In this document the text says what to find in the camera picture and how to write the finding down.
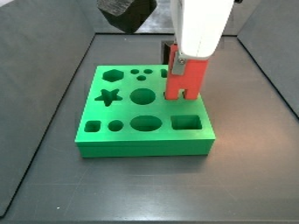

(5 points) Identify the red double-square peg object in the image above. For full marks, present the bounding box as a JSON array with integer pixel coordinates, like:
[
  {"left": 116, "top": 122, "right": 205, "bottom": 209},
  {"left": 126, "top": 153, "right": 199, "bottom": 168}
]
[{"left": 164, "top": 44, "right": 209, "bottom": 100}]

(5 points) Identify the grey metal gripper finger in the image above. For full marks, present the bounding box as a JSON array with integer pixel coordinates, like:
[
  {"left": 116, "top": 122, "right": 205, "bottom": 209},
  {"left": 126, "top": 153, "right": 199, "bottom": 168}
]
[{"left": 172, "top": 52, "right": 186, "bottom": 75}]

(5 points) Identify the dark arch-shaped block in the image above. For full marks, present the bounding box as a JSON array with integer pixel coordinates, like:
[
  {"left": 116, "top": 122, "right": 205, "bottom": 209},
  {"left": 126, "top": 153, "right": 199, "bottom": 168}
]
[{"left": 162, "top": 40, "right": 174, "bottom": 65}]

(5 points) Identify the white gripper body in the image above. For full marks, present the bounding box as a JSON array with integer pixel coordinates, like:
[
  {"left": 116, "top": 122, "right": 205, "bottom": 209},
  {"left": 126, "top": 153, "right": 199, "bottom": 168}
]
[{"left": 171, "top": 0, "right": 234, "bottom": 60}]

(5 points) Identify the green shape sorter block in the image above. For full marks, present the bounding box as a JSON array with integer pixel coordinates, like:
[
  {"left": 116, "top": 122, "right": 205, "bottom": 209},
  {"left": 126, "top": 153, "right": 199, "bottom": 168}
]
[{"left": 75, "top": 65, "right": 215, "bottom": 158}]

